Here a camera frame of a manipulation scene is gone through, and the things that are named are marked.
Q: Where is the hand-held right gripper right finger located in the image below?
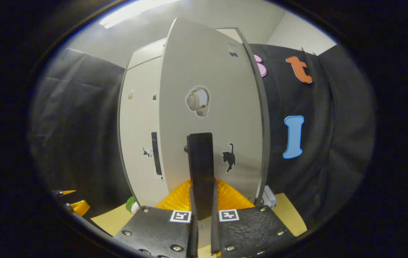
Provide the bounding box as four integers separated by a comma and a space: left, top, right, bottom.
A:
210, 178, 296, 258

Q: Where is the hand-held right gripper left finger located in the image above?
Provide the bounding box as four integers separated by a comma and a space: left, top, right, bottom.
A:
113, 179, 199, 258

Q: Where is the black door handle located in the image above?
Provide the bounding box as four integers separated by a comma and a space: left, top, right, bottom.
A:
151, 132, 162, 176
184, 133, 215, 221

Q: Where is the cabinet door with camera sticker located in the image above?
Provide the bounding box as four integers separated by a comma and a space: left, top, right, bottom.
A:
118, 57, 165, 207

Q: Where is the white double-door shoe cabinet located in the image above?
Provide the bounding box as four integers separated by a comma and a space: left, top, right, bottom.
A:
117, 27, 271, 208

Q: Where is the cabinet door with headphone sticker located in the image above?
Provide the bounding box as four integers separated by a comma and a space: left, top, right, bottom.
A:
159, 17, 265, 248

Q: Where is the green striped toy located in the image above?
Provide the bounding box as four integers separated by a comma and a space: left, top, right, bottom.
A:
126, 196, 141, 214

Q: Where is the white printed box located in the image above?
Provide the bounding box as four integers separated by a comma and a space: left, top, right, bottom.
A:
261, 185, 278, 209

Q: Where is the black backdrop cloth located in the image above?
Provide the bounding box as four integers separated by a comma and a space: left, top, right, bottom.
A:
28, 43, 376, 230

